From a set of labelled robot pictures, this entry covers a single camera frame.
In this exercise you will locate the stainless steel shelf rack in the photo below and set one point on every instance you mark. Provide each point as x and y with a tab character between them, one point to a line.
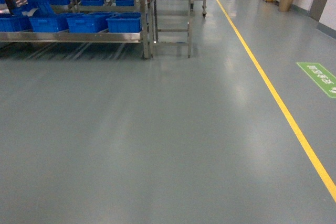
78	36

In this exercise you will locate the stainless steel side table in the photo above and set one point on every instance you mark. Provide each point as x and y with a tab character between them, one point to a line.
154	31

